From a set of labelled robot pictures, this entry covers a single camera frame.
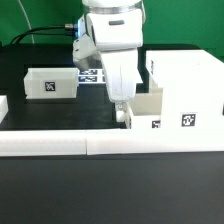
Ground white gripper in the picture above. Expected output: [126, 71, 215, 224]
[86, 9, 143, 103]

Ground white front drawer with tag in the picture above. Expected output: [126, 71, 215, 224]
[115, 91, 163, 130]

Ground white drawer with tag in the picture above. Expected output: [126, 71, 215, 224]
[24, 68, 79, 99]
[115, 91, 163, 130]

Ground white drawer cabinet box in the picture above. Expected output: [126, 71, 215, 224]
[145, 50, 224, 135]

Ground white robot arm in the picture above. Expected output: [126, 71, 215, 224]
[73, 0, 146, 103]

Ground white rear drawer with tag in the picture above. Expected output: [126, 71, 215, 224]
[24, 68, 79, 99]

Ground white sheet of tags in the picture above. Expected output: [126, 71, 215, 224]
[78, 69, 105, 84]

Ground white front fence right piece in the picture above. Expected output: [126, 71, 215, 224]
[87, 128, 224, 155]

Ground white fence piece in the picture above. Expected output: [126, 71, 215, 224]
[0, 95, 8, 123]
[87, 128, 224, 155]
[0, 131, 87, 157]

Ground white front fence left piece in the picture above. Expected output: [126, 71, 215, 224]
[0, 131, 87, 157]

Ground black cables with connectors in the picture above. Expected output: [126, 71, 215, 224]
[9, 23, 80, 46]

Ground thin white cable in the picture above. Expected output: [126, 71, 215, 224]
[18, 0, 36, 44]

